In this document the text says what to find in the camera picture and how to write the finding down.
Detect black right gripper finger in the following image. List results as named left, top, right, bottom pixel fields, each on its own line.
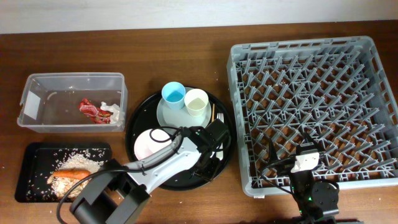
left=269, top=139, right=277, bottom=162
left=303, top=132, right=320, bottom=148

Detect light blue cup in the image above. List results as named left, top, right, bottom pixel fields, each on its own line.
left=161, top=82, right=186, bottom=110

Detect pink bowl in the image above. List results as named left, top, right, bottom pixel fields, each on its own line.
left=134, top=129, right=172, bottom=160

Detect white tissue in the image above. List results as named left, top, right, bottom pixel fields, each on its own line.
left=100, top=101, right=120, bottom=124

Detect red snack wrapper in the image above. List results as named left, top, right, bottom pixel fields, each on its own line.
left=79, top=98, right=112, bottom=124

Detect orange carrot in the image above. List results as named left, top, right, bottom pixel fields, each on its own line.
left=53, top=170, right=91, bottom=180

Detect rice and peanut shells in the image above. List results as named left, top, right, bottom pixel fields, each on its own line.
left=26, top=148, right=106, bottom=200

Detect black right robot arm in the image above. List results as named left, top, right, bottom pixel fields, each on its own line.
left=266, top=133, right=340, bottom=223

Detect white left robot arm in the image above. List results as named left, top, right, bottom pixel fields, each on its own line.
left=67, top=119, right=232, bottom=223

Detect grey dishwasher rack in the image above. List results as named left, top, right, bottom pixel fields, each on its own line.
left=226, top=36, right=397, bottom=198

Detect clear plastic waste bin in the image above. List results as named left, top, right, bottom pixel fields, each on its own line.
left=17, top=72, right=128, bottom=133

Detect white plastic fork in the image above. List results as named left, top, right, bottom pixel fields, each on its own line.
left=216, top=113, right=224, bottom=161

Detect round black serving tray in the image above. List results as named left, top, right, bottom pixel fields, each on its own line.
left=125, top=91, right=237, bottom=191

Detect wooden chopstick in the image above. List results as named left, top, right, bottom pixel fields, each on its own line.
left=211, top=103, right=215, bottom=122

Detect grey round plate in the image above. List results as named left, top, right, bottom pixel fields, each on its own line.
left=156, top=87, right=211, bottom=128

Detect cream white cup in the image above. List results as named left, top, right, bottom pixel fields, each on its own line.
left=184, top=88, right=208, bottom=116

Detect black rectangular tray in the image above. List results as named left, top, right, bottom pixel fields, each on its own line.
left=14, top=142, right=112, bottom=203

